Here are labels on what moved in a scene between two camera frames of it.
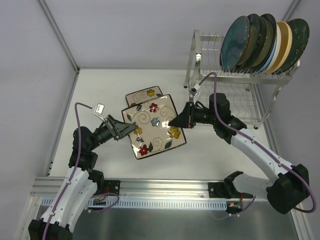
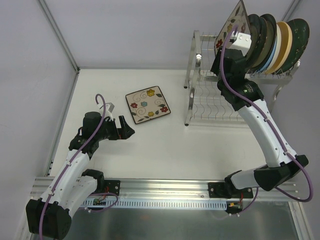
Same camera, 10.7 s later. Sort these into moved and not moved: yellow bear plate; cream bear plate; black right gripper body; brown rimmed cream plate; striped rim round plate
Moved: black right gripper body
Not moved: cream bear plate; yellow bear plate; brown rimmed cream plate; striped rim round plate
